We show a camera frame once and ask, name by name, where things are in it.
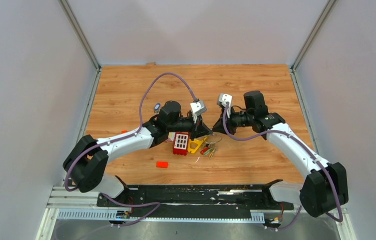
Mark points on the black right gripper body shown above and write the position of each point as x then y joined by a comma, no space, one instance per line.
231,122

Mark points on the large metal keyring with tags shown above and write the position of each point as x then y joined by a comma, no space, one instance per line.
209,145

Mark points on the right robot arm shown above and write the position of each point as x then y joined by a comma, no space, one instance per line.
325,187

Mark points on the red window block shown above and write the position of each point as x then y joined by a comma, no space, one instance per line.
181,141

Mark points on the yellow plastic triangle frame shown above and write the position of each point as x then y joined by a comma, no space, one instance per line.
195,144

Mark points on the aluminium front rail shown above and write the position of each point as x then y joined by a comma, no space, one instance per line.
94,206

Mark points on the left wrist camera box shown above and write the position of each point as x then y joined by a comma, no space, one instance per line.
197,109

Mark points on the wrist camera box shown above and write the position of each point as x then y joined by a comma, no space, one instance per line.
197,109
224,101

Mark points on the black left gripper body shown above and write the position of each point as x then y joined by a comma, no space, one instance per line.
193,133

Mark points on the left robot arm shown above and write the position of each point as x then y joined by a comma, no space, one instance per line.
87,161

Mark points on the blue tagged key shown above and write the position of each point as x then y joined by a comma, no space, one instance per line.
157,107

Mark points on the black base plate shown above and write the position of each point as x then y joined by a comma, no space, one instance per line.
246,196

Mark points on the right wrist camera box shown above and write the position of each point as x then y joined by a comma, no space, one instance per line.
224,101

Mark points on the small orange-red block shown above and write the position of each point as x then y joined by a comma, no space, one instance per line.
162,164

